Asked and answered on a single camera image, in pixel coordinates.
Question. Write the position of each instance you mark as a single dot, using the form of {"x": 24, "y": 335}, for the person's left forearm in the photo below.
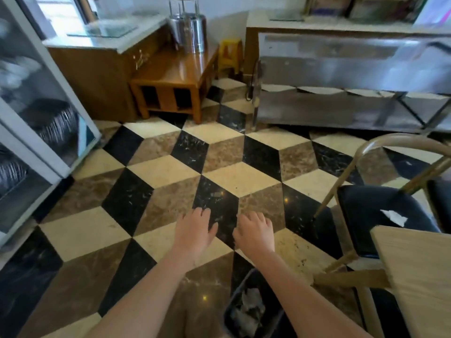
{"x": 148, "y": 299}

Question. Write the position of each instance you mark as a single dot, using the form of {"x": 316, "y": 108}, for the yellow plastic stool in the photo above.
{"x": 230, "y": 54}

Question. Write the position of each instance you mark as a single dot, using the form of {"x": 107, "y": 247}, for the person's left thumb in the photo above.
{"x": 213, "y": 230}

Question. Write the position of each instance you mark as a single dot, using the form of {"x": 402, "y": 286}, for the clear glass plate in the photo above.
{"x": 104, "y": 30}

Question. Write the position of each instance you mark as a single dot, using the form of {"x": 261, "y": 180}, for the person's right forearm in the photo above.
{"x": 299, "y": 302}

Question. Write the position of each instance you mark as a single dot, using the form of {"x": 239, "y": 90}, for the stainless steel urn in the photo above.
{"x": 187, "y": 29}

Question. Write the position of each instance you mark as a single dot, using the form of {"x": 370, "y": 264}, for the crumpled paper waste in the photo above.
{"x": 248, "y": 309}

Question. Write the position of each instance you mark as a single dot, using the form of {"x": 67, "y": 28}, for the bunch of keys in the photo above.
{"x": 140, "y": 60}

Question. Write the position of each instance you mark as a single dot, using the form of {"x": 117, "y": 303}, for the wooden chair with black cushion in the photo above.
{"x": 440, "y": 200}
{"x": 373, "y": 214}

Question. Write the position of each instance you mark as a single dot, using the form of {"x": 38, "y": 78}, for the wooden counter with marble top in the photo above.
{"x": 102, "y": 66}

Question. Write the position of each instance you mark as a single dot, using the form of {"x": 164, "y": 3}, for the glass-door dish cabinet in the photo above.
{"x": 31, "y": 112}

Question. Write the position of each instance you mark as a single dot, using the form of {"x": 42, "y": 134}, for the light wooden table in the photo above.
{"x": 419, "y": 278}

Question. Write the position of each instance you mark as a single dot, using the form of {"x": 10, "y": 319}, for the person's left hand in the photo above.
{"x": 192, "y": 234}

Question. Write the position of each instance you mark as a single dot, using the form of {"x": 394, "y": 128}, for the white paper scrap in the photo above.
{"x": 394, "y": 217}

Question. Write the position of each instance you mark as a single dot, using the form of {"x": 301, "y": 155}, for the black trash bin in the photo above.
{"x": 232, "y": 309}

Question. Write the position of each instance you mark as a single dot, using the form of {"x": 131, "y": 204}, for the person's right thumb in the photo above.
{"x": 239, "y": 235}

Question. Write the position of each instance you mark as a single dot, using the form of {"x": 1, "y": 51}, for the row of racked plates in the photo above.
{"x": 56, "y": 124}

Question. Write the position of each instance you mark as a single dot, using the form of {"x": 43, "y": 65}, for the stainless steel work table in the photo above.
{"x": 352, "y": 80}

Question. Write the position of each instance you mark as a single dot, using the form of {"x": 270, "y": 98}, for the person's right hand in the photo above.
{"x": 257, "y": 237}

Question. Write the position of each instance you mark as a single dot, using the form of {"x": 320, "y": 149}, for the low brown wooden table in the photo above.
{"x": 172, "y": 79}

